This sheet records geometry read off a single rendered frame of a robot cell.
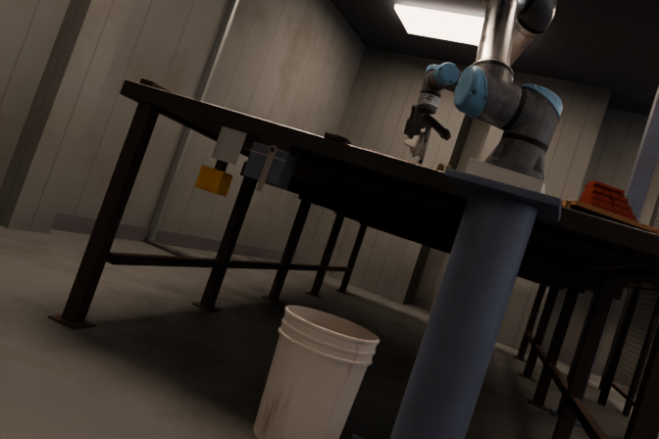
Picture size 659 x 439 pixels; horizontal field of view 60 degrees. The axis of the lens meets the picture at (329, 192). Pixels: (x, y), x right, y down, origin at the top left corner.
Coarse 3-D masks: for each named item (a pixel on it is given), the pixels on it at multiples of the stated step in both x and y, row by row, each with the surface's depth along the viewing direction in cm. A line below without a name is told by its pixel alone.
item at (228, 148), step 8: (224, 128) 199; (232, 128) 198; (224, 136) 199; (232, 136) 198; (240, 136) 197; (216, 144) 199; (224, 144) 198; (232, 144) 197; (240, 144) 196; (216, 152) 199; (224, 152) 198; (232, 152) 197; (224, 160) 197; (232, 160) 196
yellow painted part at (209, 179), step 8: (208, 168) 196; (216, 168) 199; (224, 168) 199; (200, 176) 196; (208, 176) 195; (216, 176) 194; (224, 176) 195; (232, 176) 201; (200, 184) 196; (208, 184) 195; (216, 184) 194; (224, 184) 197; (216, 192) 194; (224, 192) 198
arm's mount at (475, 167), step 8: (472, 160) 139; (472, 168) 139; (480, 168) 138; (488, 168) 137; (496, 168) 137; (488, 176) 137; (496, 176) 136; (504, 176) 136; (512, 176) 135; (520, 176) 134; (528, 176) 134; (512, 184) 135; (520, 184) 134; (528, 184) 133; (536, 184) 133; (544, 184) 136; (544, 192) 144
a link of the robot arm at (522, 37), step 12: (540, 0) 159; (552, 0) 160; (528, 12) 162; (540, 12) 161; (552, 12) 163; (516, 24) 171; (528, 24) 166; (540, 24) 165; (516, 36) 172; (528, 36) 170; (516, 48) 174
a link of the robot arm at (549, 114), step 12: (528, 84) 142; (528, 96) 139; (540, 96) 139; (552, 96) 139; (528, 108) 138; (540, 108) 139; (552, 108) 139; (516, 120) 139; (528, 120) 139; (540, 120) 139; (552, 120) 139; (516, 132) 140; (528, 132) 139; (540, 132) 139; (552, 132) 141
